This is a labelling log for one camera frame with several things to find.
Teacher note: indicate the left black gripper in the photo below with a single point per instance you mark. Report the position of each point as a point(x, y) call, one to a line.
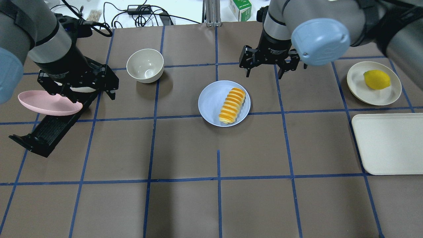
point(67, 66)

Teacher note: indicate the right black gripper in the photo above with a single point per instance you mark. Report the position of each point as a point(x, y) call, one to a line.
point(273, 45)

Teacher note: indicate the yellow spiral bread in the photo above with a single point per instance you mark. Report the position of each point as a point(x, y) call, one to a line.
point(232, 106)

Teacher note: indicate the blue plate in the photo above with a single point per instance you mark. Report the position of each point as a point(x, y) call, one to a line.
point(212, 99)

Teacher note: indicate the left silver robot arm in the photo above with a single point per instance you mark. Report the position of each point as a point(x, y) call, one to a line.
point(30, 29)

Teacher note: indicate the cream plate in rack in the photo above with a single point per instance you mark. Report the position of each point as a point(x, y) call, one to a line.
point(74, 89)

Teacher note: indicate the pink plate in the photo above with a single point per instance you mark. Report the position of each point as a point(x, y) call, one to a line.
point(42, 102)

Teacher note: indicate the black plate rack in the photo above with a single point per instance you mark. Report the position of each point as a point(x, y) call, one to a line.
point(50, 131)

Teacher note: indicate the white plate under lemon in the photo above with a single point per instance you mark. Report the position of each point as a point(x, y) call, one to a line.
point(357, 86)

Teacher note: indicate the green white carton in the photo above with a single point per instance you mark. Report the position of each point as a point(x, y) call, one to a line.
point(241, 9)

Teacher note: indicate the white bowl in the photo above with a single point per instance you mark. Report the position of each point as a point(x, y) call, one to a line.
point(146, 65)

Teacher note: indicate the black power adapter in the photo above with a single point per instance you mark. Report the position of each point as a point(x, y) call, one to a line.
point(139, 10)

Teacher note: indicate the yellow lemon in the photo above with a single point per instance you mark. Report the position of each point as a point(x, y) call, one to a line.
point(377, 79)

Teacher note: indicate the white rectangular tray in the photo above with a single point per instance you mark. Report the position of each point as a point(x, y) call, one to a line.
point(390, 144)

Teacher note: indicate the aluminium frame post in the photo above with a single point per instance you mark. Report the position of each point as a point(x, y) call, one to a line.
point(211, 13)

